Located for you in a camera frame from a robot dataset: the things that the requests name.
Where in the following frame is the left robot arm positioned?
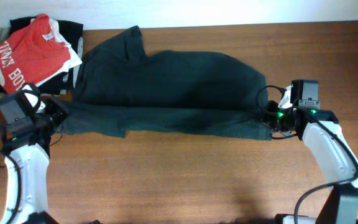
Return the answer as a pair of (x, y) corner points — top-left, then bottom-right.
(0, 90), (68, 223)

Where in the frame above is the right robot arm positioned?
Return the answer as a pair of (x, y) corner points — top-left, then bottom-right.
(256, 80), (358, 223)

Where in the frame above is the dark green t-shirt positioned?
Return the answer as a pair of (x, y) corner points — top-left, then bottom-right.
(62, 26), (270, 140)

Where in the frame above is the red folded t-shirt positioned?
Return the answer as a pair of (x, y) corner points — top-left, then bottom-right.
(0, 14), (57, 93)

